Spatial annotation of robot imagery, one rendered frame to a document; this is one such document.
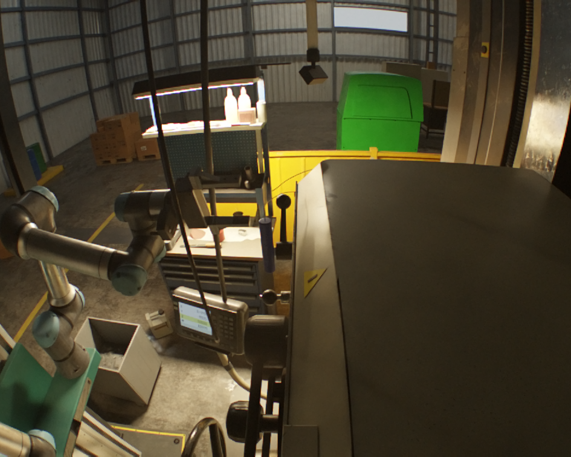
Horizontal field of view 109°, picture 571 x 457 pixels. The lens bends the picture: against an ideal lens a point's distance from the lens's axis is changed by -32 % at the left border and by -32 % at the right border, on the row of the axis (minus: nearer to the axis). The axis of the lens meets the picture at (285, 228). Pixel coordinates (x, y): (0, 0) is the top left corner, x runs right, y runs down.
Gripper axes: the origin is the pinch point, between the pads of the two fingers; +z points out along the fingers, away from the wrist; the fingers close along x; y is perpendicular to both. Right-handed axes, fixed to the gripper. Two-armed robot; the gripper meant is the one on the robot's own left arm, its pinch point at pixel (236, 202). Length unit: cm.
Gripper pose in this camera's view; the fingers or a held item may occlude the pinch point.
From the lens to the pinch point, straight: 67.7
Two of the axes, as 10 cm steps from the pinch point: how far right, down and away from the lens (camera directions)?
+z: 10.0, -0.1, -0.7
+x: 0.6, 6.1, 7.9
